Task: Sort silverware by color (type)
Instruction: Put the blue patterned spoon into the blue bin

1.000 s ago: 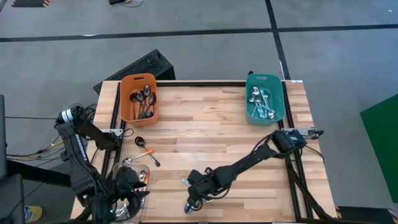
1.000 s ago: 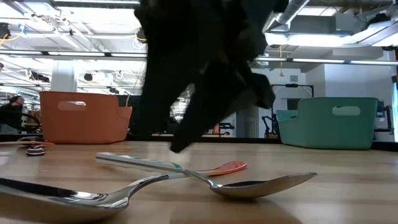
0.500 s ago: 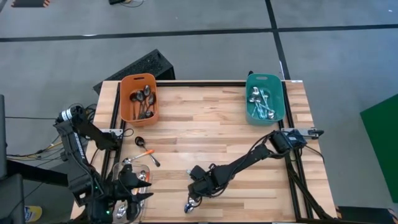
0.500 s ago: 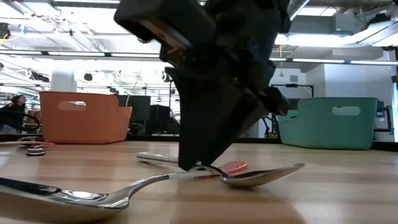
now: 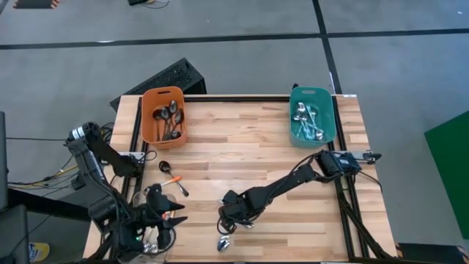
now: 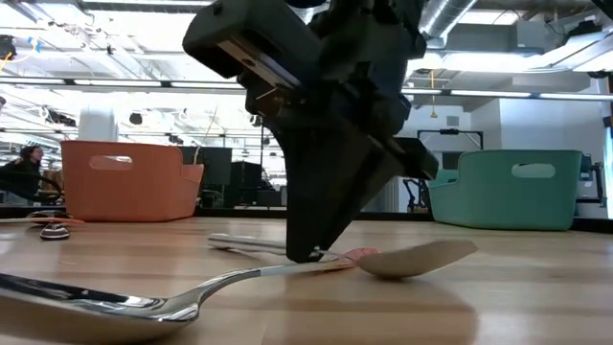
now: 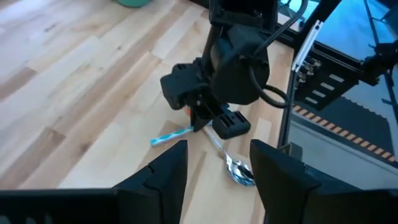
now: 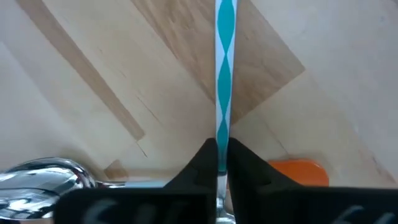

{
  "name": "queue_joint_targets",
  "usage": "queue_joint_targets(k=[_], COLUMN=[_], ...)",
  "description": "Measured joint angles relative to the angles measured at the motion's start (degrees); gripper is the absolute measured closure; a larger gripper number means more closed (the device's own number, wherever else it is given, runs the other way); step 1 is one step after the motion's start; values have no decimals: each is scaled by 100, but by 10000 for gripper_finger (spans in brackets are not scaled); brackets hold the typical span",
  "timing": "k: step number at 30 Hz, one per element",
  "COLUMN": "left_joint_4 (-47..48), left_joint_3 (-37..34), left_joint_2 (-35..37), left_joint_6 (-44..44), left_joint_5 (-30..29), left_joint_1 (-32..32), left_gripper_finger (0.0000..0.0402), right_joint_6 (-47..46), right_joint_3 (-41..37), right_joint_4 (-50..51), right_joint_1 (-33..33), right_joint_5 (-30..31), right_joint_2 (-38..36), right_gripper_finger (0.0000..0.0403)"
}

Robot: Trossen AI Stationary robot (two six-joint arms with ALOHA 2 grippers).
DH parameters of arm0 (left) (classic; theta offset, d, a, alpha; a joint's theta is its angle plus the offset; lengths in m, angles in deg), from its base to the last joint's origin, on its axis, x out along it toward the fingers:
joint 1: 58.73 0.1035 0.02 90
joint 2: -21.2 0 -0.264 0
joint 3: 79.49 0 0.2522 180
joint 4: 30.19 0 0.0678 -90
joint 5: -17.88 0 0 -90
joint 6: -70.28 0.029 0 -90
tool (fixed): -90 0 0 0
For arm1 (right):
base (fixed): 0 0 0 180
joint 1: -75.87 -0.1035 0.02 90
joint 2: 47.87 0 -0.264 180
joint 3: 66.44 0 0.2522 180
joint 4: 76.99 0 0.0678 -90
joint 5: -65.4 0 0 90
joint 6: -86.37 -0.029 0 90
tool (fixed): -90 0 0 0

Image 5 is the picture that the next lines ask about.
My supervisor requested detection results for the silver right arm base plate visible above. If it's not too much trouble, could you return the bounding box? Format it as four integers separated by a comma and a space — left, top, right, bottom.
330, 149, 383, 165

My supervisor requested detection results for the yellow blue floor object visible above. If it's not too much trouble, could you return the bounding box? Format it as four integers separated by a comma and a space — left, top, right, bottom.
28, 241, 51, 263

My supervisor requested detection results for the black floor beam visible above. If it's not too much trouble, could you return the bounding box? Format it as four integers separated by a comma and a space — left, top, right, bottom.
7, 187, 92, 222

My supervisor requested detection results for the black yellow striped box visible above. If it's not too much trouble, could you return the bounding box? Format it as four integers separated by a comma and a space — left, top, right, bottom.
394, 241, 469, 264

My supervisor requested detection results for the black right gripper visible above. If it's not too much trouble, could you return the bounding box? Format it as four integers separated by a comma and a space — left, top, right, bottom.
218, 188, 260, 232

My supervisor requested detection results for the black device with cables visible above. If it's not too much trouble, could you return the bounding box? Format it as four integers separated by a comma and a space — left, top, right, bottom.
127, 0, 171, 9

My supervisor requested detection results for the black power adapter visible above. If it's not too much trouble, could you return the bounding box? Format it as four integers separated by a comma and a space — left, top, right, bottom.
71, 170, 91, 191

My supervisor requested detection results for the dark panel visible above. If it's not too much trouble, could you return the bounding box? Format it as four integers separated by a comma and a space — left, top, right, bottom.
0, 111, 10, 212

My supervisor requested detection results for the clear plastic bin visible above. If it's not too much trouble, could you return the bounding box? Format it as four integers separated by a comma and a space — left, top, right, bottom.
117, 190, 179, 264

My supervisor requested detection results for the yellow cable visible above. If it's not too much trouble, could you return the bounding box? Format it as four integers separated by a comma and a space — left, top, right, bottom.
9, 163, 80, 188

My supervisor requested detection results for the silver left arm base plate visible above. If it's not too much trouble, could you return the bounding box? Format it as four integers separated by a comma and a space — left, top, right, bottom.
120, 151, 147, 163

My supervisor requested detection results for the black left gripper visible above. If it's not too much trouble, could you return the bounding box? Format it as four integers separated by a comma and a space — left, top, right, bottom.
140, 182, 189, 252

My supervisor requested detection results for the orange plastic bin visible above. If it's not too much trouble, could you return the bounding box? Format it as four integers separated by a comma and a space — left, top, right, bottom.
141, 86, 188, 150

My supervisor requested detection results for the thin black cable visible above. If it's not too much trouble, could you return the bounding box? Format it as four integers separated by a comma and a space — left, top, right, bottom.
5, 136, 69, 142

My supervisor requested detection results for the black orange striped ramp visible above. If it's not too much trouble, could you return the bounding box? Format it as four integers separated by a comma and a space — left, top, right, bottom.
12, 0, 60, 10

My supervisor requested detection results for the green floor mat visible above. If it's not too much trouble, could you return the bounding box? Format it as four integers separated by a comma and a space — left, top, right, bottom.
424, 109, 469, 241

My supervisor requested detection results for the black perforated metal case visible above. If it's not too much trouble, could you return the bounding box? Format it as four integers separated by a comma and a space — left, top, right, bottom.
109, 57, 208, 113

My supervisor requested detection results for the teal plastic bin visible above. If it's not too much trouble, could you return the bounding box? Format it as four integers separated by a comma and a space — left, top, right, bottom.
289, 86, 337, 150

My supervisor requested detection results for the black curved cable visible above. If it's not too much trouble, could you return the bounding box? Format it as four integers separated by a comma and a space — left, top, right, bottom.
357, 169, 384, 194

